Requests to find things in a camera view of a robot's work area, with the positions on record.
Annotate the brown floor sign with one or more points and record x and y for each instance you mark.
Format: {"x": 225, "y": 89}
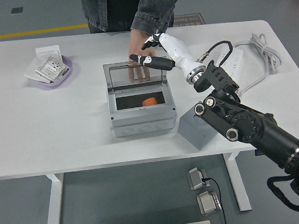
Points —
{"x": 191, "y": 19}

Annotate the purple plastic tray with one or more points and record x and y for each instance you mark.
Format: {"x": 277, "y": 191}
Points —
{"x": 58, "y": 83}

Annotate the white power strip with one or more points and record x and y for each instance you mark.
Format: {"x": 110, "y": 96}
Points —
{"x": 236, "y": 57}

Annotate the white table leg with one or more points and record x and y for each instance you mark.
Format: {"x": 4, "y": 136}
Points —
{"x": 54, "y": 204}
{"x": 241, "y": 187}

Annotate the grey cube with round hole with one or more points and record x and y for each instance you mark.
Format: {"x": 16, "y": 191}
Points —
{"x": 190, "y": 124}

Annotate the orange cylinder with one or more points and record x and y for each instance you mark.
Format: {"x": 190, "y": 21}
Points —
{"x": 150, "y": 102}

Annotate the white socket plate, printed label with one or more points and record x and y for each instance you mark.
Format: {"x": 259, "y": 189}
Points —
{"x": 51, "y": 68}

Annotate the person's left hand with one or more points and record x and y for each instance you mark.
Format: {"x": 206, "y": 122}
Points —
{"x": 135, "y": 45}

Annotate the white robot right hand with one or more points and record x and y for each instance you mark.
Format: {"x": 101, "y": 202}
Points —
{"x": 178, "y": 51}

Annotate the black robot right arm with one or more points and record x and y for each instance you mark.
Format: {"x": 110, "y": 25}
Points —
{"x": 245, "y": 124}

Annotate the dark floor hatch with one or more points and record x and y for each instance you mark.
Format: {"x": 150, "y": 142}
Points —
{"x": 16, "y": 10}

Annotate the plain white switch plate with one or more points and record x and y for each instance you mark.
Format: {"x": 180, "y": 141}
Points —
{"x": 47, "y": 51}

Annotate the white wall plate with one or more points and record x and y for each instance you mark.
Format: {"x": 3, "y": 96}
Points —
{"x": 30, "y": 72}

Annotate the grey electrical box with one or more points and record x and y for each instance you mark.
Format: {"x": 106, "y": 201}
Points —
{"x": 139, "y": 115}

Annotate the silver foot pedal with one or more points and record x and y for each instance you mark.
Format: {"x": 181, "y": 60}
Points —
{"x": 207, "y": 204}
{"x": 196, "y": 178}

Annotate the person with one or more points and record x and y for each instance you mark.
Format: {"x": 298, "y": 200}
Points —
{"x": 119, "y": 9}

